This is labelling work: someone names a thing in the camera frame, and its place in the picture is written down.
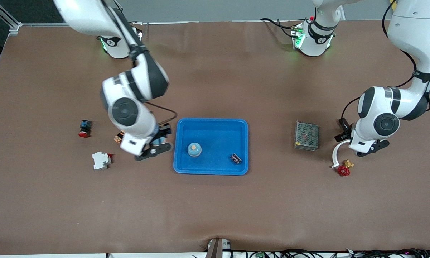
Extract brass valve red handwheel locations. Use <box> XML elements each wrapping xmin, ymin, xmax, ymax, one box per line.
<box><xmin>337</xmin><ymin>160</ymin><xmax>354</xmax><ymax>177</ymax></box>

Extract white curved plastic bracket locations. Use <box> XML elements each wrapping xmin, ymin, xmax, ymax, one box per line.
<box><xmin>331</xmin><ymin>140</ymin><xmax>352</xmax><ymax>169</ymax></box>

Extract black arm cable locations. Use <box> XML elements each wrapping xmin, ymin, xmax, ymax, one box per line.
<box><xmin>341</xmin><ymin>0</ymin><xmax>430</xmax><ymax>124</ymax></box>
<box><xmin>100</xmin><ymin>0</ymin><xmax>178</xmax><ymax>126</ymax></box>

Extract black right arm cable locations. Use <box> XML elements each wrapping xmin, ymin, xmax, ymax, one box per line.
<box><xmin>100</xmin><ymin>0</ymin><xmax>178</xmax><ymax>126</ymax></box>

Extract blue plastic tray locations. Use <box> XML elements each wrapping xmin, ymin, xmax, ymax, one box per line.
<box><xmin>173</xmin><ymin>118</ymin><xmax>249</xmax><ymax>176</ymax></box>

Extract black cable bundle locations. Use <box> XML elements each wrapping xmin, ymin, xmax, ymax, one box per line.
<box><xmin>231</xmin><ymin>248</ymin><xmax>430</xmax><ymax>258</ymax></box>

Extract black base cables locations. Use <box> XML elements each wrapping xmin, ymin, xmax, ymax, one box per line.
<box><xmin>260</xmin><ymin>17</ymin><xmax>298</xmax><ymax>38</ymax></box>

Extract white circuit breaker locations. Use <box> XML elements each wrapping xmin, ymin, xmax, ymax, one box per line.
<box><xmin>92</xmin><ymin>151</ymin><xmax>113</xmax><ymax>170</ymax></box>

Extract aluminium frame corner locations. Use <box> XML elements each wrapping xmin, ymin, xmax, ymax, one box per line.
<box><xmin>0</xmin><ymin>0</ymin><xmax>22</xmax><ymax>35</ymax></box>

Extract red push button blue body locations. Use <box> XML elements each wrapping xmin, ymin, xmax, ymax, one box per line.
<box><xmin>78</xmin><ymin>120</ymin><xmax>92</xmax><ymax>138</ymax></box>

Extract metal mesh power supply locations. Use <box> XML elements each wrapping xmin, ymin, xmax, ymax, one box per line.
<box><xmin>294</xmin><ymin>121</ymin><xmax>319</xmax><ymax>151</ymax></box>

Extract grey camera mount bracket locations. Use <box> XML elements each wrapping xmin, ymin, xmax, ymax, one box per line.
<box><xmin>206</xmin><ymin>238</ymin><xmax>231</xmax><ymax>258</ymax></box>

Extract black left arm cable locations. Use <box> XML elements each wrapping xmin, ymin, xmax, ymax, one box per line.
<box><xmin>341</xmin><ymin>0</ymin><xmax>430</xmax><ymax>124</ymax></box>

